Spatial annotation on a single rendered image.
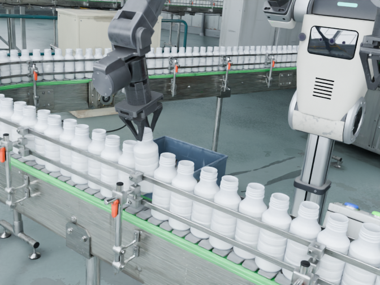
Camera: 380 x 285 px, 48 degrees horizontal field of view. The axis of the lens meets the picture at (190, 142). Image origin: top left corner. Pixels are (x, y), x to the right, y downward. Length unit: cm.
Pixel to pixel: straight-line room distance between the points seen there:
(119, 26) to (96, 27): 414
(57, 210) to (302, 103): 83
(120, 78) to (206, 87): 218
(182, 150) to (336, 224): 103
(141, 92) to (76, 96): 162
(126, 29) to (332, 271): 62
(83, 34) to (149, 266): 407
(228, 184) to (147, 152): 22
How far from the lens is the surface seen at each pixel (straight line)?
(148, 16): 92
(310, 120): 144
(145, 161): 103
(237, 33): 695
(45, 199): 135
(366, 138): 476
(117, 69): 89
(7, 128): 148
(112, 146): 112
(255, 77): 335
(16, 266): 268
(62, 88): 251
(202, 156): 172
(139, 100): 95
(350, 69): 138
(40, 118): 134
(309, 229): 88
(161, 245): 106
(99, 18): 505
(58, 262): 267
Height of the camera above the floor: 155
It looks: 20 degrees down
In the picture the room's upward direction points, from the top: 5 degrees clockwise
